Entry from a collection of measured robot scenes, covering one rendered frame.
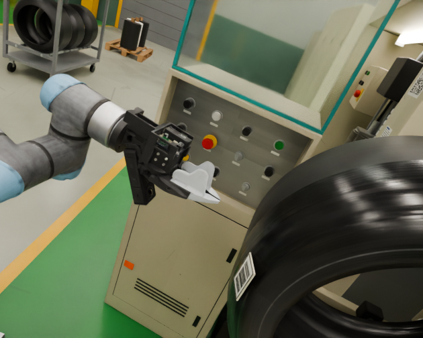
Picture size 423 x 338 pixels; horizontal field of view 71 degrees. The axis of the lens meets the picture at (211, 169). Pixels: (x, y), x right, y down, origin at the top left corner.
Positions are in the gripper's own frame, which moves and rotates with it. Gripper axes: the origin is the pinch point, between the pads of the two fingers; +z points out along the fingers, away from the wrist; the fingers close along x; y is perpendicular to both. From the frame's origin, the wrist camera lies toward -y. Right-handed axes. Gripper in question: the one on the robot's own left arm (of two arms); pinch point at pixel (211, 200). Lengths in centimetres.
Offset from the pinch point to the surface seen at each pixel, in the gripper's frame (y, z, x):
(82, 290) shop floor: -125, -36, 50
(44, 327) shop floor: -125, -37, 26
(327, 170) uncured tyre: 15.3, 12.6, 0.8
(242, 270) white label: -1.4, 9.6, -9.3
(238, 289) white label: -3.5, 10.4, -10.8
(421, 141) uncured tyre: 24.8, 22.3, 7.2
